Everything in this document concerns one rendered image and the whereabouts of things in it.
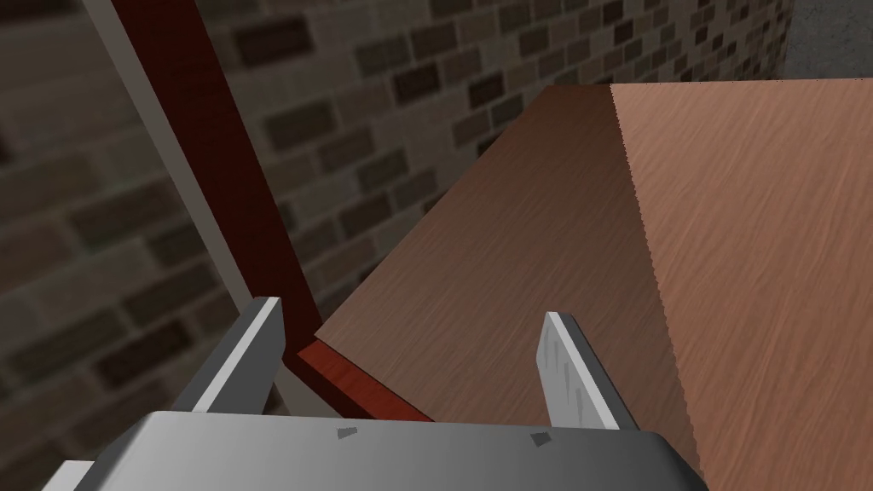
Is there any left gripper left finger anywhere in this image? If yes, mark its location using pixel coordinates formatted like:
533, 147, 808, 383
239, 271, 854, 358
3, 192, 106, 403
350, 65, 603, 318
170, 296, 286, 415

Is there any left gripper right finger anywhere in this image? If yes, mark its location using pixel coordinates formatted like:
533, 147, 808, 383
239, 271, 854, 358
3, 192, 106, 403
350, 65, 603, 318
535, 310, 642, 433

